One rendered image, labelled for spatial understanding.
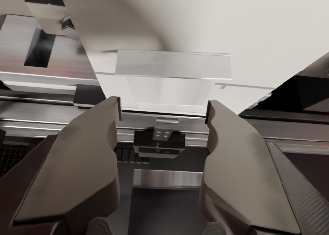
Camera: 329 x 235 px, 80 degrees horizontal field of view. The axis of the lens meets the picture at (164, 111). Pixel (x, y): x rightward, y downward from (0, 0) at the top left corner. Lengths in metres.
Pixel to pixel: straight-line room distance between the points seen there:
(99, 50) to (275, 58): 0.14
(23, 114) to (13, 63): 0.28
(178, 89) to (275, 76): 0.09
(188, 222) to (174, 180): 0.05
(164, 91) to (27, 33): 0.22
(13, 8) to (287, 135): 0.65
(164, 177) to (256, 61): 0.18
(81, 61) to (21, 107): 0.34
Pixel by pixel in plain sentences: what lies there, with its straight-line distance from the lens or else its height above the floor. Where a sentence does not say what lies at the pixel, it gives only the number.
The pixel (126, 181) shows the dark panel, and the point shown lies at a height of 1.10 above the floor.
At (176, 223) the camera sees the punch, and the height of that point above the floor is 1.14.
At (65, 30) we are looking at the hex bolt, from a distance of 0.29.
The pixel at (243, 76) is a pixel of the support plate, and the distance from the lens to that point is 0.20.
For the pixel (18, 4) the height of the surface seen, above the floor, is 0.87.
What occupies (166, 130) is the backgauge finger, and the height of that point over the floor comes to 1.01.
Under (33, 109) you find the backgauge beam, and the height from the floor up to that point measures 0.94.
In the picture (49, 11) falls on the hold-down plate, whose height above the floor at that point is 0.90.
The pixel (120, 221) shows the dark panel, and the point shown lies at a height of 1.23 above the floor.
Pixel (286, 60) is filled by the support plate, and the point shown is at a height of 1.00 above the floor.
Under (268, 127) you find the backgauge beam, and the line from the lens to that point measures 0.62.
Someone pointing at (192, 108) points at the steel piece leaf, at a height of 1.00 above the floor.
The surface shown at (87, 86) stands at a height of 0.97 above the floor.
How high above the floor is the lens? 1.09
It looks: 19 degrees down
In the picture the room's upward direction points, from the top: 177 degrees counter-clockwise
